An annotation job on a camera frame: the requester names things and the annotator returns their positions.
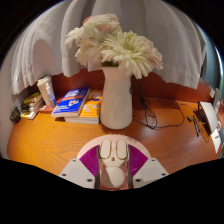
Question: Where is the white computer mouse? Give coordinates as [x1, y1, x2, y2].
[99, 138, 130, 188]

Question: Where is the white curtain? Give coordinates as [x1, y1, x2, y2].
[9, 0, 208, 96]

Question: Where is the white paper sheet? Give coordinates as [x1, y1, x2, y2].
[210, 128, 223, 154]

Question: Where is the red hardcover book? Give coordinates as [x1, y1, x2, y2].
[39, 103, 56, 114]

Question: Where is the black cable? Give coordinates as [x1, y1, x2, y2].
[131, 78, 186, 130]

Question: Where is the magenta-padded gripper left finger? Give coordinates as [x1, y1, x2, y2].
[58, 145, 101, 190]

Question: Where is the black pen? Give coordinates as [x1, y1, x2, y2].
[192, 114, 201, 138]

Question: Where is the dark mug with green inside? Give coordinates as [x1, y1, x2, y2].
[9, 105, 22, 124]

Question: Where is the window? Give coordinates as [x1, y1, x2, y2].
[199, 33, 224, 91]

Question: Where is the pink and red mouse pad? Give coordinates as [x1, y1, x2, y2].
[76, 134, 152, 192]

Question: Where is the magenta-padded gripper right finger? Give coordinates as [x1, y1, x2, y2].
[126, 145, 170, 190]

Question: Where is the white and yellow book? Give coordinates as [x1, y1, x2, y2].
[20, 106, 44, 120]

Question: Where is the white flower bouquet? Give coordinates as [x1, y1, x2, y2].
[64, 13, 164, 80]

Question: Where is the white ceramic vase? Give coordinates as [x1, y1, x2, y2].
[99, 66, 134, 130]

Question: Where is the orange paperback book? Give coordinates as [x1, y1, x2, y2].
[64, 89, 103, 125]

